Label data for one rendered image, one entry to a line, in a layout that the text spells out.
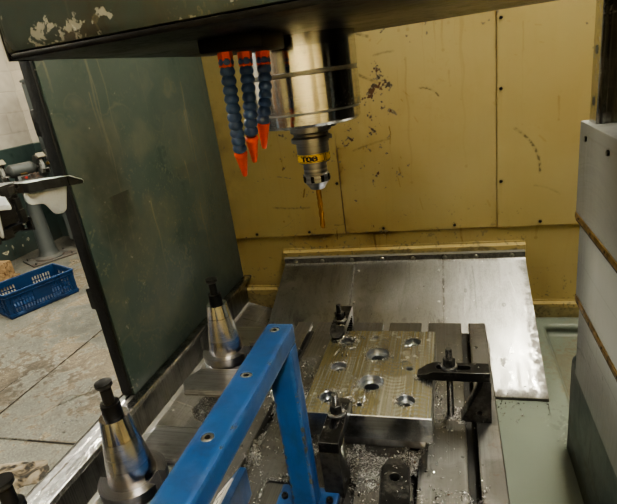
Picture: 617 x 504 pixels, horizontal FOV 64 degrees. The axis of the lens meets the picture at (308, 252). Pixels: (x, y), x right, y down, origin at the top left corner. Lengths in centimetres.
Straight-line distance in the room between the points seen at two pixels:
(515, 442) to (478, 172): 87
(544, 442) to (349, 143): 110
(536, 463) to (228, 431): 97
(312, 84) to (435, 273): 124
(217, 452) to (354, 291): 135
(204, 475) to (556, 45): 157
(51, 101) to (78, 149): 12
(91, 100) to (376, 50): 90
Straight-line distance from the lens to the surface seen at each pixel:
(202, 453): 53
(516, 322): 170
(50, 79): 129
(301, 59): 69
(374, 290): 180
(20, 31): 57
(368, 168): 181
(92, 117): 137
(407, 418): 90
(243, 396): 58
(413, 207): 183
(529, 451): 141
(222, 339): 66
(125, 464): 51
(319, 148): 76
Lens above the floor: 156
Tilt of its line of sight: 20 degrees down
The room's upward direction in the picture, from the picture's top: 8 degrees counter-clockwise
